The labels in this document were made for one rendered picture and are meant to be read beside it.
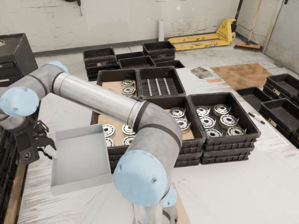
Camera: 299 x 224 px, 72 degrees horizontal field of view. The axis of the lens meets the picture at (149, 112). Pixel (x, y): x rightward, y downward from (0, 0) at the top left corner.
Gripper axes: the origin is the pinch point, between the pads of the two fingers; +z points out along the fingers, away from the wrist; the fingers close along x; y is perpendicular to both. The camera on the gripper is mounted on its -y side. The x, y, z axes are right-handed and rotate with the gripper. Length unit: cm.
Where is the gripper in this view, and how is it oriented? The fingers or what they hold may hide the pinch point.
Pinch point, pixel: (54, 158)
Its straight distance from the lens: 87.7
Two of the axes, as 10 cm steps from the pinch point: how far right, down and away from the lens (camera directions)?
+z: 2.8, 6.7, 6.9
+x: -9.0, 4.3, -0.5
